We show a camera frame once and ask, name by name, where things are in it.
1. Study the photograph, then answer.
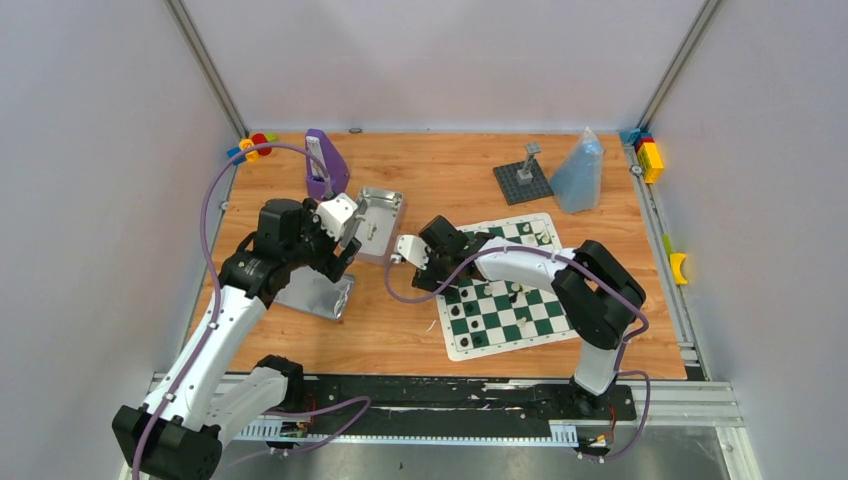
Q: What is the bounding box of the yellow curved block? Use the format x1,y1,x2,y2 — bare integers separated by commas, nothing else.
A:
662,234,689,286

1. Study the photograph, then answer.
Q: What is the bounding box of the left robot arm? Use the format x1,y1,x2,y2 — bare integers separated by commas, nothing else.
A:
112,194,361,479

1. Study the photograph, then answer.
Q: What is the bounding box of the yellow wooden cylinder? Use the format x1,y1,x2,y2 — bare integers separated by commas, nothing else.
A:
239,138,260,163

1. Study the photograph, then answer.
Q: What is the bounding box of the silver metal tin box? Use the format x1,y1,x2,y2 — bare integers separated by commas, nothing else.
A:
355,186,406,265

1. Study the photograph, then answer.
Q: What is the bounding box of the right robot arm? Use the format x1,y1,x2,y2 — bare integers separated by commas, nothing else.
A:
392,216,649,418

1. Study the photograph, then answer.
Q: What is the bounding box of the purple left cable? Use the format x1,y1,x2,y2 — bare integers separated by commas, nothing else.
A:
131,141,372,480

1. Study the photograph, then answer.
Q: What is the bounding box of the dark grey lego baseplate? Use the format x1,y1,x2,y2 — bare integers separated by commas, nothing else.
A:
493,160,553,206

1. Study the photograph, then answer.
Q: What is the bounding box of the purple metronome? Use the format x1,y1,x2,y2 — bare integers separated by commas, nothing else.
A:
304,129,350,200

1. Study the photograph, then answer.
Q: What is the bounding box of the green white chess board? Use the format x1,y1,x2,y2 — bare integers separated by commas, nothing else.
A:
435,213,578,361

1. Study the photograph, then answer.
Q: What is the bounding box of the colourful lego brick stack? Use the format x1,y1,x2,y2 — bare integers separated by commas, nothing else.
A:
619,129,665,184

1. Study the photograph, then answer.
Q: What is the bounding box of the blue plastic bag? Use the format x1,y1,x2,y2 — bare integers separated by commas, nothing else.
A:
549,128,604,213

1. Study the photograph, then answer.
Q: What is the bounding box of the blue wooden block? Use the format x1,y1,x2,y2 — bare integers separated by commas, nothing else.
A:
226,147,246,166

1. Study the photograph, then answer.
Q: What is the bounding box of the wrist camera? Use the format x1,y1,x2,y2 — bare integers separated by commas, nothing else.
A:
315,193,358,242
391,234,429,270

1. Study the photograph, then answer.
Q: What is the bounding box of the silver tin lid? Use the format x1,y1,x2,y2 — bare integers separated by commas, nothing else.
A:
274,267,355,322

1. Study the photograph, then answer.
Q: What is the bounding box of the grey lego tower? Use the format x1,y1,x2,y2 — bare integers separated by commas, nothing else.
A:
516,142,541,185

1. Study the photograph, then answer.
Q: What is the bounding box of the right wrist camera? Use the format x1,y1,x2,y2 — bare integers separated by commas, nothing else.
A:
391,234,429,270

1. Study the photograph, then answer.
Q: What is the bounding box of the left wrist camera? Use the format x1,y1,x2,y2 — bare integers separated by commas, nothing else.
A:
315,193,358,242

